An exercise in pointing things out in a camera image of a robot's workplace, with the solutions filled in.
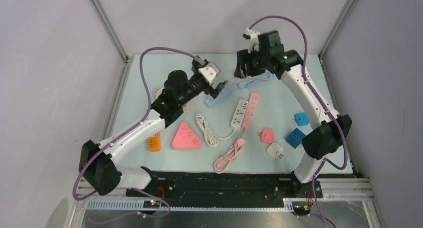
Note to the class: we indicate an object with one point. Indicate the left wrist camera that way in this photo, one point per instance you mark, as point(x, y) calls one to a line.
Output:
point(207, 69)

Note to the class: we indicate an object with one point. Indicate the orange power strip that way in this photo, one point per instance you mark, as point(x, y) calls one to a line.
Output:
point(154, 143)

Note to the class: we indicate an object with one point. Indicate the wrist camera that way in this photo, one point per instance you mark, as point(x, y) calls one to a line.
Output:
point(207, 69)
point(252, 37)

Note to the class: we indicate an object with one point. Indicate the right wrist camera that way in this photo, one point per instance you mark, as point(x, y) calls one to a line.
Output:
point(252, 37)

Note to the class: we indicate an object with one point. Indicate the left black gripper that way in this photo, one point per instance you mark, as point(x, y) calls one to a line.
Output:
point(213, 92)

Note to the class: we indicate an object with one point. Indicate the pink plug adapter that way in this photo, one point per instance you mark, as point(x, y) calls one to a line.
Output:
point(267, 136)

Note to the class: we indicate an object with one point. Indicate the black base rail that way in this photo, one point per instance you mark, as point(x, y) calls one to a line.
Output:
point(211, 190)

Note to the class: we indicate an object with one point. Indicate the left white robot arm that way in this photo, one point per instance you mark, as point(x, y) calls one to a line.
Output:
point(100, 162)

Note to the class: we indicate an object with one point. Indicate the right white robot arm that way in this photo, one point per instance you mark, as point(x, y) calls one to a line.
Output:
point(329, 128)

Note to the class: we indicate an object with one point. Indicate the white plug adapter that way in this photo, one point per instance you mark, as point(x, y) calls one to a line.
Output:
point(274, 150)

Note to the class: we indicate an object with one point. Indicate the light blue plug adapter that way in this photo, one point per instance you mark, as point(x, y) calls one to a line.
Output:
point(300, 119)

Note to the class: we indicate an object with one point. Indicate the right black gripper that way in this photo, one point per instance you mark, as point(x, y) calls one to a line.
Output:
point(244, 57)

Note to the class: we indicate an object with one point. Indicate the white power strip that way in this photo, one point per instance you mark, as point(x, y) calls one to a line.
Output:
point(239, 114)

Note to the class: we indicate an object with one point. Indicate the light blue table mat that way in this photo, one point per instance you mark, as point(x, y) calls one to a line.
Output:
point(276, 108)

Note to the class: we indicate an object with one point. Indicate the dark blue cube socket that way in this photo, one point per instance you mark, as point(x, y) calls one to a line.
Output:
point(295, 138)

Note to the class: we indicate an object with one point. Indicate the pink triangular power strip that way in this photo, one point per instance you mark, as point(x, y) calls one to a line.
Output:
point(186, 139)

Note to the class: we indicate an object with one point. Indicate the light blue power strip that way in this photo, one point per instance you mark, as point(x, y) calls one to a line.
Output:
point(225, 93)

